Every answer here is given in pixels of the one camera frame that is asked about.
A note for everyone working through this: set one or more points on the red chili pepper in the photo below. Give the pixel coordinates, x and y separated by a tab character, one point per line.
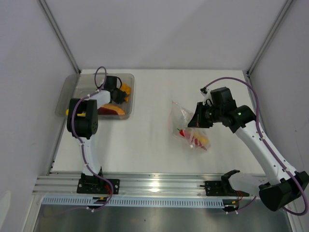
188	135

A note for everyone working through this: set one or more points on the grey translucent plastic tray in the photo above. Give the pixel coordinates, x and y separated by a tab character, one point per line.
80	85

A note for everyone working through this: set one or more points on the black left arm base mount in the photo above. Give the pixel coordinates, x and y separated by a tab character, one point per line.
94	185

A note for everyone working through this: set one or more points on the grey slotted cable duct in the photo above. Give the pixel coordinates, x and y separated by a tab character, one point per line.
135	201

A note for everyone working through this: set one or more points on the clear pink zip top bag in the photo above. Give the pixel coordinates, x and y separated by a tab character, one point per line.
179	118

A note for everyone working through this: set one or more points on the aluminium frame post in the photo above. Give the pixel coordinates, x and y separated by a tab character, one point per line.
279	20
58	33

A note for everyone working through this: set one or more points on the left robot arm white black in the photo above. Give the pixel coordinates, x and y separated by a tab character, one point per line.
82	123

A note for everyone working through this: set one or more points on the orange ginger root toy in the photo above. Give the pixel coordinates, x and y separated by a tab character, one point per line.
126	89

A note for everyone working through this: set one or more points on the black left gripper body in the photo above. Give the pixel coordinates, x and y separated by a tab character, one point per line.
120	95

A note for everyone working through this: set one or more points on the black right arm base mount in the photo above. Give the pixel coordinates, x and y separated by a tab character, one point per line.
221	188

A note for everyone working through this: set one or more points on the right aluminium frame post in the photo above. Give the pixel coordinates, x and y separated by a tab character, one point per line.
279	20

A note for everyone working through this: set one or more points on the yellow lemon toy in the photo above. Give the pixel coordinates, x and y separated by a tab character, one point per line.
79	114
201	138

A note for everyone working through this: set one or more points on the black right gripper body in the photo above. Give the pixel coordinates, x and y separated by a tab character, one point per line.
217	112

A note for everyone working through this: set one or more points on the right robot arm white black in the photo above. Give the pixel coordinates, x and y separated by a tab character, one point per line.
283	183

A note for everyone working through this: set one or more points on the left aluminium frame post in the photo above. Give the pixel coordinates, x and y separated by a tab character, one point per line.
58	33

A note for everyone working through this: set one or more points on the red grapefruit wedge toy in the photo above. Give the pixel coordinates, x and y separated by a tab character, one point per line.
110	109

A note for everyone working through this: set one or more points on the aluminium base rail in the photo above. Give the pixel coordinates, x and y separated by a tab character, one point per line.
131	184

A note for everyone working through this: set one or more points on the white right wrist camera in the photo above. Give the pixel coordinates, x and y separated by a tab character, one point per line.
207	96

